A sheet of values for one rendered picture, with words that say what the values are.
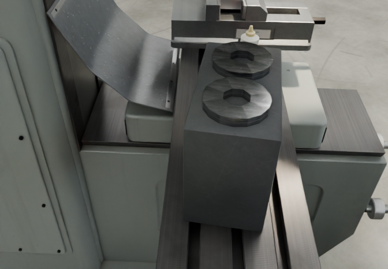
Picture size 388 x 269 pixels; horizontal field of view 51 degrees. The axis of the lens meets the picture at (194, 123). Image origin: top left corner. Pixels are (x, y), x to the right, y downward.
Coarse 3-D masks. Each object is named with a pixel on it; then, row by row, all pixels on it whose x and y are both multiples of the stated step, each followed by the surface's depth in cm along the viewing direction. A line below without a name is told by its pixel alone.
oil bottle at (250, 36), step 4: (252, 28) 86; (248, 32) 87; (252, 32) 87; (244, 36) 88; (248, 36) 87; (252, 36) 87; (256, 36) 88; (240, 40) 89; (244, 40) 87; (248, 40) 87; (252, 40) 87; (256, 40) 87
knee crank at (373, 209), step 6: (372, 198) 116; (378, 198) 116; (372, 204) 114; (378, 204) 113; (384, 204) 114; (366, 210) 115; (372, 210) 114; (378, 210) 113; (384, 210) 113; (372, 216) 114; (378, 216) 114
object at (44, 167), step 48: (0, 0) 73; (48, 0) 79; (0, 48) 79; (48, 48) 83; (0, 96) 86; (48, 96) 88; (96, 96) 120; (0, 144) 95; (48, 144) 96; (0, 192) 106; (48, 192) 106; (0, 240) 119; (48, 240) 118; (96, 240) 128
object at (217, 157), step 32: (224, 64) 58; (256, 64) 58; (192, 96) 54; (224, 96) 53; (256, 96) 52; (192, 128) 49; (224, 128) 49; (256, 128) 49; (192, 160) 52; (224, 160) 51; (256, 160) 50; (192, 192) 56; (224, 192) 55; (256, 192) 54; (224, 224) 60; (256, 224) 59
